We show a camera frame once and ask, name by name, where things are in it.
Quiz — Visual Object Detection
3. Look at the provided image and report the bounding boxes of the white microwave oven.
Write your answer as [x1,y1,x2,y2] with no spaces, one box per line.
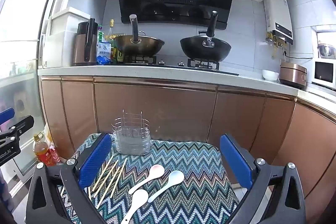
[312,59,336,89]

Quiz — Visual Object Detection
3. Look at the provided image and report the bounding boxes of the copper rice cooker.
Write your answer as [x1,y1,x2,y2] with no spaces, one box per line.
[279,61,307,89]

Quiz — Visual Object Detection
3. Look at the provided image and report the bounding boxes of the water heater pipes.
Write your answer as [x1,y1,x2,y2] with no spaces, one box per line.
[266,32,288,60]

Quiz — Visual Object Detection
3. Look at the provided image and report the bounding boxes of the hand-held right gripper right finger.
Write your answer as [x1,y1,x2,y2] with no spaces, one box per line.
[219,133,306,224]

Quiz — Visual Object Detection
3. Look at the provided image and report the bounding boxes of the brown electric kettle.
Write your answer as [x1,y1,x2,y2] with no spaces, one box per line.
[73,18,99,66]

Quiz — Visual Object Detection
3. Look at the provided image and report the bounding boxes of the wire utensil holder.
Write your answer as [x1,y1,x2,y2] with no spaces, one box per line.
[112,109,152,156]

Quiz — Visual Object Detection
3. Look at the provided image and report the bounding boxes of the black wok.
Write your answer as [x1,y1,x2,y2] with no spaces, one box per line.
[180,11,232,63]

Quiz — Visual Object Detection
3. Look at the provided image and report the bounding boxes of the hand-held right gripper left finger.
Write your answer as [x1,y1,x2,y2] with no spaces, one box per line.
[26,133,113,224]

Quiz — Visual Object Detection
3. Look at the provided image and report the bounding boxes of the red plastic packet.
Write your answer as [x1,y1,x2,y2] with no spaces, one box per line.
[49,143,63,165]

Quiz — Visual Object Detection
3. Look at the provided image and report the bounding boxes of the black power cable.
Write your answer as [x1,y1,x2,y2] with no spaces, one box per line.
[282,49,314,59]

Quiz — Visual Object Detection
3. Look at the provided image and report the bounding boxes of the gas stove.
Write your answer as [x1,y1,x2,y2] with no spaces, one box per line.
[123,55,239,76]

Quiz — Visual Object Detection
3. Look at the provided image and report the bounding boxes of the copper base cabinet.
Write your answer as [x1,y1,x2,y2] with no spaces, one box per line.
[41,76,336,214]

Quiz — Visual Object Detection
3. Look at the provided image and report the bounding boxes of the pale blue ceramic spoon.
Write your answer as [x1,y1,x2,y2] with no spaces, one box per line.
[147,170,185,203]

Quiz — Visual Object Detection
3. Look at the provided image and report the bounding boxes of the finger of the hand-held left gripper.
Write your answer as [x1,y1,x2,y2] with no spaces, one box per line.
[0,108,15,125]
[0,115,35,147]

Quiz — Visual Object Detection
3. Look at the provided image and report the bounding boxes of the pink ceramic spoon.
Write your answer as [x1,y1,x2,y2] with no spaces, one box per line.
[128,164,165,194]

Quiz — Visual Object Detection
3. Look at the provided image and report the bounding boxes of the white kitchen countertop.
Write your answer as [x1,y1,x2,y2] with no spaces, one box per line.
[37,64,336,119]

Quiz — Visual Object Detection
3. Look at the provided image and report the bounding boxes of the white water heater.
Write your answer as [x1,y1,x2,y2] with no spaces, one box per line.
[264,0,294,45]

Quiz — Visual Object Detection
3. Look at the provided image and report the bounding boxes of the brass wok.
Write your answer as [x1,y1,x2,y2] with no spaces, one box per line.
[114,14,165,56]

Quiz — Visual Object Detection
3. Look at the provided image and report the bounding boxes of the white bowl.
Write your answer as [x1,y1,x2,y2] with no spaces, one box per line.
[262,70,280,82]

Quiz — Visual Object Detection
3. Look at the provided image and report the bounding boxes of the amber oil bottle red label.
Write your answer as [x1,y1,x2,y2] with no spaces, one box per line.
[33,133,57,167]

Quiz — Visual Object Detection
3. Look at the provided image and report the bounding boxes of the steel mixing bowl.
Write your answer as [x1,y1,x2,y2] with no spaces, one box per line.
[317,43,336,59]

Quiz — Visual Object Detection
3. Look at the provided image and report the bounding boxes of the cooking oil jug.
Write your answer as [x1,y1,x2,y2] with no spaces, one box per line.
[112,42,124,63]

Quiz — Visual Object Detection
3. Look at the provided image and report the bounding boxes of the blue white salt bag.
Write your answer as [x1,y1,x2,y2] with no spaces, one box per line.
[97,42,112,65]

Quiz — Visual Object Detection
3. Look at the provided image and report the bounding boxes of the white ceramic spoon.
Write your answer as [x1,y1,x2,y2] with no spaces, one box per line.
[121,189,149,224]

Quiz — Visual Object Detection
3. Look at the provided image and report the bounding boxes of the zigzag knitted cloth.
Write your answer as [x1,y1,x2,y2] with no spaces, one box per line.
[56,132,240,224]

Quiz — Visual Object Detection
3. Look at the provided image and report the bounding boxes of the sliding glass door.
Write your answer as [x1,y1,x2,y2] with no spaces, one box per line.
[0,0,71,184]

